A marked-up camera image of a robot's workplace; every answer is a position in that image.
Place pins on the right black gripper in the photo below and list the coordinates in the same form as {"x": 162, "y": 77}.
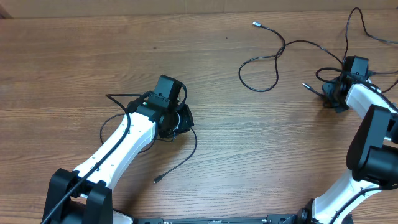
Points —
{"x": 326, "y": 89}

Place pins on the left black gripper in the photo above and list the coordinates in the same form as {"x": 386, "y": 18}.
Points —
{"x": 187, "y": 121}

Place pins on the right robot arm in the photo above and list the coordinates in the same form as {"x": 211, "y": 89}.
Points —
{"x": 371, "y": 165}

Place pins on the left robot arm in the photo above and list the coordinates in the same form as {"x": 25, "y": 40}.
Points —
{"x": 85, "y": 194}

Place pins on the black aluminium mounting rail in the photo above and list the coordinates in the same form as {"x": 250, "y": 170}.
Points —
{"x": 217, "y": 221}

